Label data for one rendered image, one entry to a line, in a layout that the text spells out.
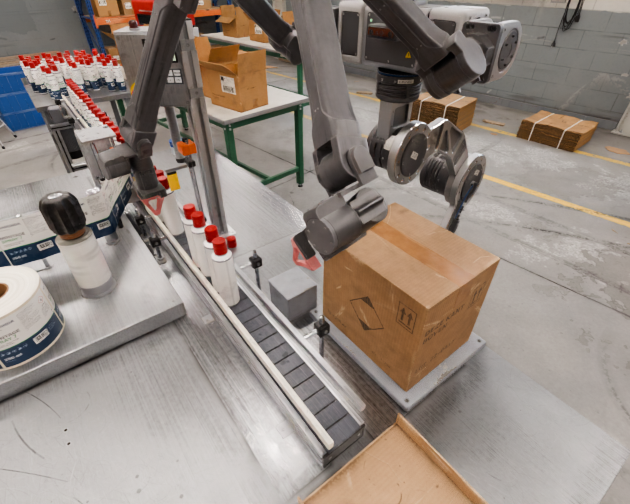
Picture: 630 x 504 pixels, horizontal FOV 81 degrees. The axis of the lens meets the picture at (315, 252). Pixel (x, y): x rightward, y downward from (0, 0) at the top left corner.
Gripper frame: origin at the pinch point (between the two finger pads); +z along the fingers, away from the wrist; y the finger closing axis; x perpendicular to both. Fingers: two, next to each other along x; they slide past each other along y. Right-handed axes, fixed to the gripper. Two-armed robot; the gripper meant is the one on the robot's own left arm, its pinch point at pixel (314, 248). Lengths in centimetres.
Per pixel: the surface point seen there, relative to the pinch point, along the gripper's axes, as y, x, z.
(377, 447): 7.4, 40.3, 10.8
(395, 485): 10.6, 45.4, 6.6
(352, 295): -8.8, 13.2, 11.1
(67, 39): -190, -589, 564
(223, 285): 7.8, -6.4, 32.5
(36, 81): -21, -213, 201
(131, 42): -4, -72, 23
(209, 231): 5.1, -19.2, 27.0
